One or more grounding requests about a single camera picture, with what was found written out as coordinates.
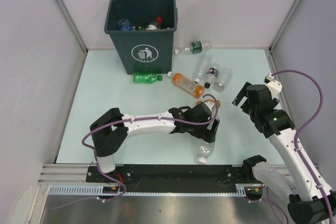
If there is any orange juice bottle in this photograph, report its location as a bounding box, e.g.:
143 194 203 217
195 99 221 108

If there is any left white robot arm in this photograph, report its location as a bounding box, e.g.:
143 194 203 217
90 100 220 182

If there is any large clear bottle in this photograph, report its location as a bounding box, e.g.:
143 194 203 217
195 140 215 164

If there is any green label clear bottle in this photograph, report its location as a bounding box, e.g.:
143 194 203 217
173 40 212 55

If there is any green bottle with cap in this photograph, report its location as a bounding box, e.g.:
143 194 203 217
136 25 147 30

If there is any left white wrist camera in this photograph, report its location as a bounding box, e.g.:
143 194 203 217
203 100 216 113

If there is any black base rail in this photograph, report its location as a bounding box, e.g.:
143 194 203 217
86 163 263 196

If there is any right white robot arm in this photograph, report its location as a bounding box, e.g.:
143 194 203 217
232 81 335 223

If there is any clear cup silver base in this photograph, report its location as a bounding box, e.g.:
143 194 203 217
213 67 233 92

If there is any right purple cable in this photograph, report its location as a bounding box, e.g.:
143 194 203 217
265 69 336 224

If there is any orange tea bottle white cap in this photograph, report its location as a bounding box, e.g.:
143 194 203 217
167 71 205 98

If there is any red label water bottle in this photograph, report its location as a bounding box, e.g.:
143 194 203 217
145 16 163 30

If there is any pepsi label clear bottle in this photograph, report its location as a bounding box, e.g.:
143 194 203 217
204 63 221 89

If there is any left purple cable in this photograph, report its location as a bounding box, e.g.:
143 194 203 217
51 93 221 210

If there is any purple cable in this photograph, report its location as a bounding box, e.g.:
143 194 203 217
51 93 221 210
265 69 336 224

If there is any clear bottle white cap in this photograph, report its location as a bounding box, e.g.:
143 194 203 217
193 51 213 84

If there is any blue label water bottle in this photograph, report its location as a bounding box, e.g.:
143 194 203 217
117 18 133 31

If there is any dark green plastic bin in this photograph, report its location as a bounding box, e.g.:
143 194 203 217
104 0 178 74

